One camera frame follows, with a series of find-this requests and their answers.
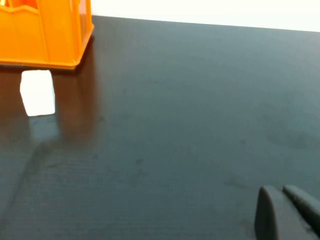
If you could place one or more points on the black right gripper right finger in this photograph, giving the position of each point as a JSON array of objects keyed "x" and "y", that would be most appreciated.
[{"x": 306, "y": 207}]

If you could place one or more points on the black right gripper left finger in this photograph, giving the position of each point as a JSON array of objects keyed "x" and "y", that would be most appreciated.
[{"x": 272, "y": 220}]

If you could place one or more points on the orange plastic cutlery holder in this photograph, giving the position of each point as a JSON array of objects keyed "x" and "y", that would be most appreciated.
[{"x": 37, "y": 37}]

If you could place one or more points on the white foam cube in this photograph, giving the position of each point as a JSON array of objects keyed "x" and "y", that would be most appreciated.
[{"x": 37, "y": 93}]

